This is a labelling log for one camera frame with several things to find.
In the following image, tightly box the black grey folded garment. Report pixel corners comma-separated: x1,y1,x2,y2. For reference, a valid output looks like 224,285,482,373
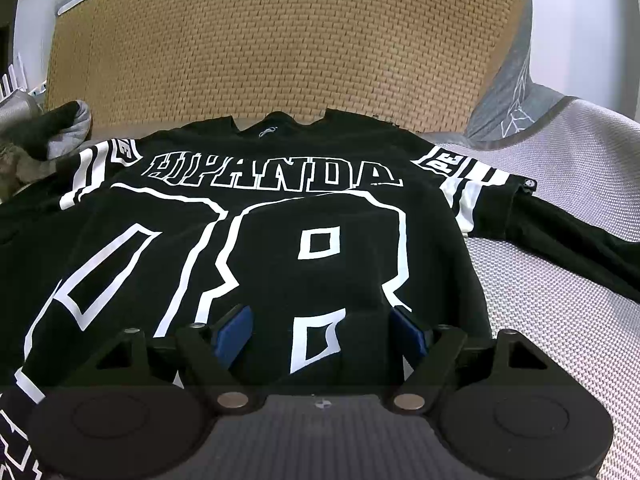
1,101,92,162

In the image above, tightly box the black printed sweatshirt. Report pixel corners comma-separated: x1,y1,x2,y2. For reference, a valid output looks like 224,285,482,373
0,108,640,480

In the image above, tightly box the woven tan upright mattress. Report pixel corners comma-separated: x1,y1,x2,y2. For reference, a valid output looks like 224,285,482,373
46,0,527,132

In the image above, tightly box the grey tabby cat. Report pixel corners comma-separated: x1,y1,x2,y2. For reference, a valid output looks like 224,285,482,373
0,141,49,203

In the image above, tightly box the grey patterned bed sheet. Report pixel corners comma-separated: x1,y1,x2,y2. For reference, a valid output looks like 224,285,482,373
420,0,570,152

